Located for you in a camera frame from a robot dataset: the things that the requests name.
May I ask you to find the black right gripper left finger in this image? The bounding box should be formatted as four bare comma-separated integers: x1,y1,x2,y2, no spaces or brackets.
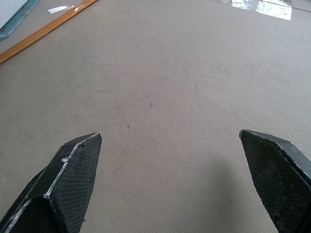
0,132,103,233

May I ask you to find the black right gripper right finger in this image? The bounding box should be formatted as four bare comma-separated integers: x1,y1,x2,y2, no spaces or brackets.
239,129,311,233

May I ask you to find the wooden table edge strip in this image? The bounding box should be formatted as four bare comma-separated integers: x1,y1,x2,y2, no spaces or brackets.
0,0,98,65

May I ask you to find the teal glass panel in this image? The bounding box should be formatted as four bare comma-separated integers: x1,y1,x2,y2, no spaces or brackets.
0,0,40,41

